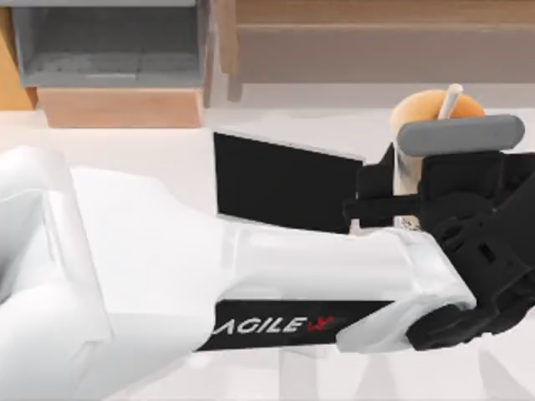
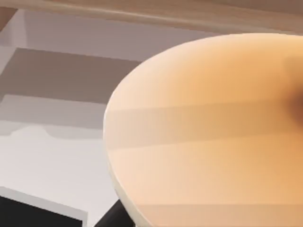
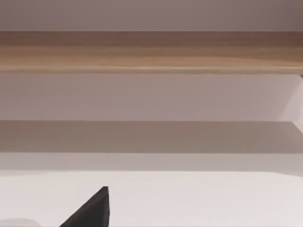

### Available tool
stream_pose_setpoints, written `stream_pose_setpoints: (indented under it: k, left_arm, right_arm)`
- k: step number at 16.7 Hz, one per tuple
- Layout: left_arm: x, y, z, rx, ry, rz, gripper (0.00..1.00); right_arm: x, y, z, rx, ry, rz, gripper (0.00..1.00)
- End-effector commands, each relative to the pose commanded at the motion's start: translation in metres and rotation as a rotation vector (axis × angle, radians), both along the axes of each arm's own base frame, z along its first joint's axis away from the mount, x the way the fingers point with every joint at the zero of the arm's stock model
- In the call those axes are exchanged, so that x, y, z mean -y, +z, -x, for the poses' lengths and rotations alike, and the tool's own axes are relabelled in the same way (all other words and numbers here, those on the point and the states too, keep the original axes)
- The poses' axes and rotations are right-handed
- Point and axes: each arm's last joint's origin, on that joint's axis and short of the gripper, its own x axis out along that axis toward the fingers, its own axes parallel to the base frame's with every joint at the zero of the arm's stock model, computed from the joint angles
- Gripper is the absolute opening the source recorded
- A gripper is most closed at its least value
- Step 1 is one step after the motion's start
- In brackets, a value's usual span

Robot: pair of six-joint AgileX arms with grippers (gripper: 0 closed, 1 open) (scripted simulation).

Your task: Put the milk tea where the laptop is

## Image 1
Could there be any wooden cupboard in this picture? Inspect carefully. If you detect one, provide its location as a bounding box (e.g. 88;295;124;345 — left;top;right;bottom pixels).
0;6;41;113

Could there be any pale grey rounded box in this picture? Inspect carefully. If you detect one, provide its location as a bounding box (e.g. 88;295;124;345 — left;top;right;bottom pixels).
396;114;526;157

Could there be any tan cup with straw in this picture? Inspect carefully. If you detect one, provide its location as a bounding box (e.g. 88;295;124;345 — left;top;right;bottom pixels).
390;83;488;230

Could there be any black flat board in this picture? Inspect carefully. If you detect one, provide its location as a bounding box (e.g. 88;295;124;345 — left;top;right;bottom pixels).
212;130;367;236

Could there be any pale wooden drawer front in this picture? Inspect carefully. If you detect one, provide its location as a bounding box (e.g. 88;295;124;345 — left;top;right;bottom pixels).
36;85;203;129

